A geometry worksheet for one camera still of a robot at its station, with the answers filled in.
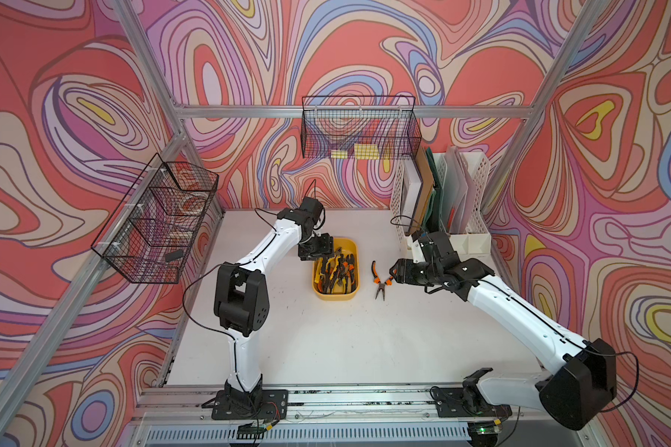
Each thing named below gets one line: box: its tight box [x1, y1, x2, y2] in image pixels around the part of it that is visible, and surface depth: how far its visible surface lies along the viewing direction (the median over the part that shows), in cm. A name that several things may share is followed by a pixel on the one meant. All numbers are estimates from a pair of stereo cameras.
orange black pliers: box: [324, 255, 334, 295], surface depth 95 cm
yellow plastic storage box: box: [311, 237, 360, 301], surface depth 98 cm
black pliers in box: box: [337, 253, 357, 295], surface depth 100 cm
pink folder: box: [447, 145, 478, 235], surface depth 93 cm
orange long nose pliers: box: [370, 259, 395, 301], surface depth 100 cm
